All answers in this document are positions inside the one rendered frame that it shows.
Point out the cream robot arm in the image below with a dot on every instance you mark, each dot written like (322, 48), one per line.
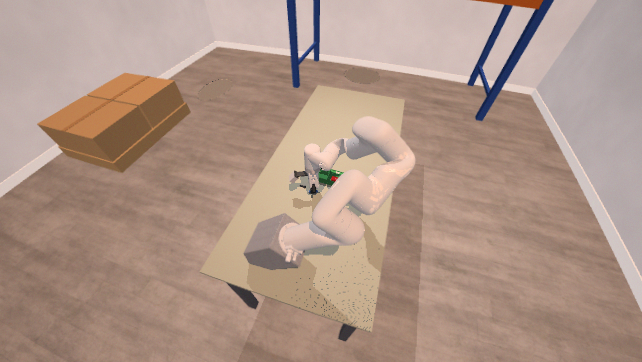
(364, 193)

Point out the green three-compartment bin rack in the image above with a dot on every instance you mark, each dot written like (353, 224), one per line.
(325, 176)

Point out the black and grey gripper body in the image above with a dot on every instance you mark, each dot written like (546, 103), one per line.
(314, 179)

